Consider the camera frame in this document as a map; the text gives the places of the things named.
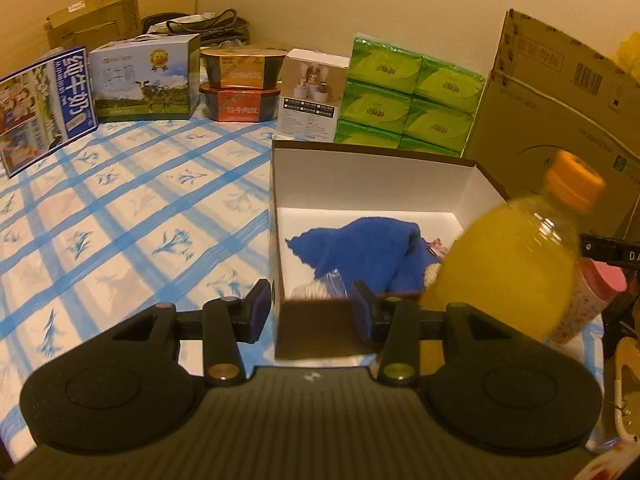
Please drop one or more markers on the brown cardboard box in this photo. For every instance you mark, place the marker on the brown cardboard box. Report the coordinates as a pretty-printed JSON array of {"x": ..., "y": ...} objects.
[{"x": 370, "y": 180}]

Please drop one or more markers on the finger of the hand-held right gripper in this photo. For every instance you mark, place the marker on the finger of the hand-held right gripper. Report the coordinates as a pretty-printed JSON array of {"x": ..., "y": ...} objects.
[{"x": 600, "y": 246}]

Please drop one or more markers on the red instant food bowl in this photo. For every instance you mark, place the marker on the red instant food bowl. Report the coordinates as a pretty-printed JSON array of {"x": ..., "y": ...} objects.
[{"x": 240, "y": 105}]

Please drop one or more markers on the cow print milk box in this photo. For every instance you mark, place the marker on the cow print milk box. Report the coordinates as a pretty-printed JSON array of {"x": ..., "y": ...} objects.
[{"x": 140, "y": 80}]

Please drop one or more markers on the large tall cardboard box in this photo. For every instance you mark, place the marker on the large tall cardboard box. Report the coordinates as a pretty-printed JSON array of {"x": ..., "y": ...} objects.
[{"x": 550, "y": 110}]

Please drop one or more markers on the stack of green tissue packs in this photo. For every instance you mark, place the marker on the stack of green tissue packs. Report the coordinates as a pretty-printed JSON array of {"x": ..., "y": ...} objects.
[{"x": 400, "y": 100}]

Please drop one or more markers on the yellow plastic bag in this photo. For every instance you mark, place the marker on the yellow plastic bag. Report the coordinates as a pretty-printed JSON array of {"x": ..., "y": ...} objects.
[{"x": 629, "y": 47}]

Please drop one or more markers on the labelled flat cardboard box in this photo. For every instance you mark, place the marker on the labelled flat cardboard box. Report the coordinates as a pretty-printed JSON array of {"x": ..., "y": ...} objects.
[{"x": 90, "y": 15}]

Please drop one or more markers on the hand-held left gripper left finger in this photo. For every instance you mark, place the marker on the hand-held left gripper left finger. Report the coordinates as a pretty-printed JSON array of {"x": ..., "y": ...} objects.
[{"x": 261, "y": 307}]

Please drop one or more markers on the pink lidded printed cup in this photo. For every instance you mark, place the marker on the pink lidded printed cup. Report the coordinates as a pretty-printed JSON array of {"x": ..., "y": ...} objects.
[{"x": 592, "y": 295}]

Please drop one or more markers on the white cloth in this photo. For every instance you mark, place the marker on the white cloth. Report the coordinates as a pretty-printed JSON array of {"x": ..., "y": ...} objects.
[{"x": 307, "y": 291}]

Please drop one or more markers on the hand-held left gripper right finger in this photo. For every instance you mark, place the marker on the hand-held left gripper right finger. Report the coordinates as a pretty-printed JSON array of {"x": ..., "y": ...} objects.
[{"x": 362, "y": 312}]

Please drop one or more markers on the orange juice bottle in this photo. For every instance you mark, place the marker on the orange juice bottle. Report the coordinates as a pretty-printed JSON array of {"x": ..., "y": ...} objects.
[{"x": 510, "y": 255}]

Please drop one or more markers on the gold instant food bowl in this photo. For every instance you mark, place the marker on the gold instant food bowl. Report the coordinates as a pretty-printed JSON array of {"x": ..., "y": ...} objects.
[{"x": 240, "y": 67}]

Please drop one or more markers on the pink printed packet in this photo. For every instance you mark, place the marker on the pink printed packet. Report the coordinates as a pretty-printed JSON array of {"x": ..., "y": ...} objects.
[{"x": 436, "y": 250}]

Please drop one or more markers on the blue printed milk carton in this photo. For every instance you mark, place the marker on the blue printed milk carton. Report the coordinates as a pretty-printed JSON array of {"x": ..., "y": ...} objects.
[{"x": 40, "y": 110}]

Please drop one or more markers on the white product box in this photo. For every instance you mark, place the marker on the white product box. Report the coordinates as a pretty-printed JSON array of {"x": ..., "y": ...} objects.
[{"x": 310, "y": 100}]

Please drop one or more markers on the blue towel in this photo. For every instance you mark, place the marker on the blue towel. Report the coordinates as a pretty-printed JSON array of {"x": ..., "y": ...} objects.
[{"x": 360, "y": 250}]

